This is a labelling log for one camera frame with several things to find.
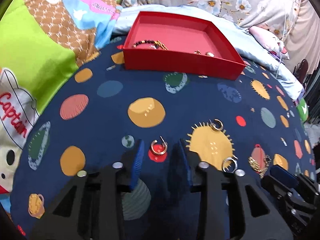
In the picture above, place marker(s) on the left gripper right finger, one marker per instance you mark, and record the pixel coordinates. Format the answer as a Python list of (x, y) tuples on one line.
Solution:
[(206, 180)]

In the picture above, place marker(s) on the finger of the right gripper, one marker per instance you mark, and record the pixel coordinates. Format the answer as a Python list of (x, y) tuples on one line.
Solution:
[(299, 205), (290, 179)]

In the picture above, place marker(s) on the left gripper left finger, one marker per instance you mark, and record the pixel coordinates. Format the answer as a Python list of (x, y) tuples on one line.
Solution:
[(120, 177)]

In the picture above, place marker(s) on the red gold hoop earring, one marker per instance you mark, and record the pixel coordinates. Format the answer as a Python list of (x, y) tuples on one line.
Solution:
[(159, 147)]

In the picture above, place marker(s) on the navy planet print blanket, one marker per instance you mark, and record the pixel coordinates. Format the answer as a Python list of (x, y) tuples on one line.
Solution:
[(104, 109)]

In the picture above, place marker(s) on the green bag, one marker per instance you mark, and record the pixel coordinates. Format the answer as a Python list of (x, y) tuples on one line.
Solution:
[(303, 110)]

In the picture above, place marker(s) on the red tray box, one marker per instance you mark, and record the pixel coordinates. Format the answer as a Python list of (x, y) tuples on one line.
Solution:
[(166, 42)]

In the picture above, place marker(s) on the white cartoon pillow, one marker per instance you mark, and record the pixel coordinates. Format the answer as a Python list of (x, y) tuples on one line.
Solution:
[(270, 42)]

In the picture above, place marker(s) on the colourful monkey cartoon quilt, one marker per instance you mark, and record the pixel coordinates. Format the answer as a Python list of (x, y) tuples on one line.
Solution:
[(45, 55)]

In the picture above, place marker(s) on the floral grey bedding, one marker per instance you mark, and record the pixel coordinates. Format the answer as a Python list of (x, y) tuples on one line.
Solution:
[(295, 22)]

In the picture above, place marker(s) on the gold ring red stone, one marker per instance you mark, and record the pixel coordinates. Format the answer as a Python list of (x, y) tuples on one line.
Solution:
[(208, 53)]

